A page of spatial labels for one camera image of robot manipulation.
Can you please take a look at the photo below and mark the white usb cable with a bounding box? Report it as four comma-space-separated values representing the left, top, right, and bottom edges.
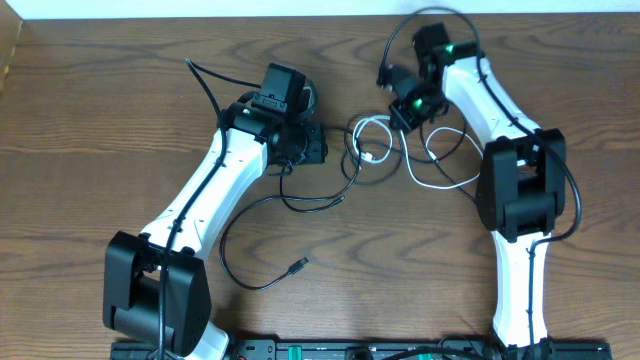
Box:
351, 114, 485, 191

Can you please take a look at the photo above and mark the thin black cable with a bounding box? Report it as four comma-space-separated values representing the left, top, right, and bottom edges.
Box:
279, 107, 479, 214

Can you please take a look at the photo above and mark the black usb cable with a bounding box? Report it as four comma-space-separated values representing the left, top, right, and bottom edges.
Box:
218, 124, 364, 292

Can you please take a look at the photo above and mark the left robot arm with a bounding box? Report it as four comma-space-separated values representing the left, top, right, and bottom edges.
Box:
103, 63, 327, 359

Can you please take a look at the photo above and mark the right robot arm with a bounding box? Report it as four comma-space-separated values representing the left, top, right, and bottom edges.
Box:
377, 23, 566, 357

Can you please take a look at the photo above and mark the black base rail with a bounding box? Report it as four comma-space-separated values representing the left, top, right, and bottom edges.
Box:
108, 336, 613, 360

